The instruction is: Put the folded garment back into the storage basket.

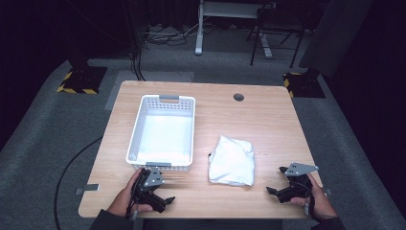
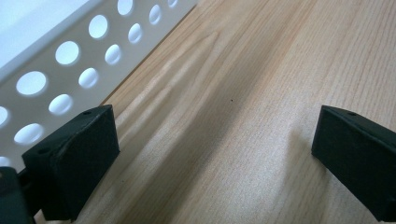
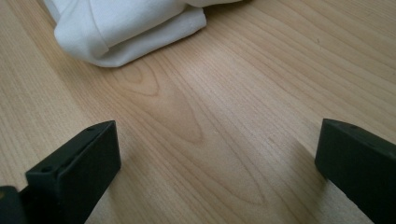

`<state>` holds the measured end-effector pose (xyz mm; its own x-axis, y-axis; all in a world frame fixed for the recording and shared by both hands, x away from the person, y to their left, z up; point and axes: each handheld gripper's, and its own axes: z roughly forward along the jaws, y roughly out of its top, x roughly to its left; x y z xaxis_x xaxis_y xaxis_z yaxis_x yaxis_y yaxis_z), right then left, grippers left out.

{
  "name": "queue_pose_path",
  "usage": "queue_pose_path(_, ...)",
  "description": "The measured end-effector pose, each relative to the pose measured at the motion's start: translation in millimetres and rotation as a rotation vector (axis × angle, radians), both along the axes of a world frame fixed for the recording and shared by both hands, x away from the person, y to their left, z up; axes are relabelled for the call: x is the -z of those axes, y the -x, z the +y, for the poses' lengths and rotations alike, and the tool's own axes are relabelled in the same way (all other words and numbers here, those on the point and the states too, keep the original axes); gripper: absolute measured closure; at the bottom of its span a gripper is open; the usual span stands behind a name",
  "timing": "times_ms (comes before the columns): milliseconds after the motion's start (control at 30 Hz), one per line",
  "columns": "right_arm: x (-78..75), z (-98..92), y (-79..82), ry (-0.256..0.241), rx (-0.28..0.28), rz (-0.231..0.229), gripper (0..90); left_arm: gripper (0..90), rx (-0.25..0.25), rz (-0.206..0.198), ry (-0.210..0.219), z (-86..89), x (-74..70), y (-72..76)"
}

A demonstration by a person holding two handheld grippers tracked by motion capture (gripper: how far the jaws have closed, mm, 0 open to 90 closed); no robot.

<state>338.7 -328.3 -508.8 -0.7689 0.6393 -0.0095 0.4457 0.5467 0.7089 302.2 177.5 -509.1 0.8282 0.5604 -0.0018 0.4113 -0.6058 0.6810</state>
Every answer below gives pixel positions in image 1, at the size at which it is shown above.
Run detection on white plastic basket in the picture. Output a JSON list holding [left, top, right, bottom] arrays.
[[125, 94, 196, 173]]

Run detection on black metal chair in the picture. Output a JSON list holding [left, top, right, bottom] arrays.
[[246, 4, 308, 69]]

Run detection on person's left hand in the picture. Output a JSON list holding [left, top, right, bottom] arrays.
[[106, 169, 154, 219]]

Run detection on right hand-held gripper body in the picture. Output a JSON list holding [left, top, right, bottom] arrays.
[[284, 162, 320, 200]]

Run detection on black floor cable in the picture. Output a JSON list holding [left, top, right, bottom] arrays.
[[53, 136, 103, 230]]

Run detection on white desk frame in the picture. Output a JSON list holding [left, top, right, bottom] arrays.
[[194, 0, 276, 59]]

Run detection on black stand pole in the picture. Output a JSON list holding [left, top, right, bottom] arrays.
[[122, 0, 147, 82]]

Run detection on white cloth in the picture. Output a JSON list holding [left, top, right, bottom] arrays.
[[208, 135, 256, 187]]

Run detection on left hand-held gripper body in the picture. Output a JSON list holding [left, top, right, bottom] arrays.
[[129, 168, 166, 206]]

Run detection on bundle of floor cables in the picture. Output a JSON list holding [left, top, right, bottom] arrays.
[[142, 23, 199, 47]]

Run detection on striped black stand base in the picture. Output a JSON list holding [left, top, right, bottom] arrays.
[[56, 65, 108, 96], [282, 71, 327, 100]]

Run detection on person's right hand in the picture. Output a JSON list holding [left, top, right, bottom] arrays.
[[290, 174, 338, 222]]

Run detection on grey curtain panel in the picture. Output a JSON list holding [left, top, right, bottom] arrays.
[[299, 0, 375, 79]]

